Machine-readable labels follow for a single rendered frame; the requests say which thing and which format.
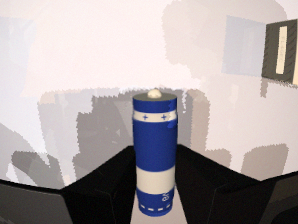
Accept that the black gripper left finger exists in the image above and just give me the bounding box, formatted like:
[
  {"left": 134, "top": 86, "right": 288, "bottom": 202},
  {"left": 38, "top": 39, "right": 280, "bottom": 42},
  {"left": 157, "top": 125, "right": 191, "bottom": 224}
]
[{"left": 0, "top": 145, "right": 137, "bottom": 224}]

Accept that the blue and white battery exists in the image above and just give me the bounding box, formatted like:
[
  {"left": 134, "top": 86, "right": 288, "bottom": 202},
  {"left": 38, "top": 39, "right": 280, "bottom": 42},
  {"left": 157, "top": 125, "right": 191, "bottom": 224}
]
[{"left": 133, "top": 89, "right": 178, "bottom": 217}]

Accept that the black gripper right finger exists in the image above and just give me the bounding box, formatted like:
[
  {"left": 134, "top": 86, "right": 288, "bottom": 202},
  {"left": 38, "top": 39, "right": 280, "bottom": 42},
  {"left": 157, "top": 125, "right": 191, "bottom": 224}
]
[{"left": 174, "top": 144, "right": 298, "bottom": 224}]

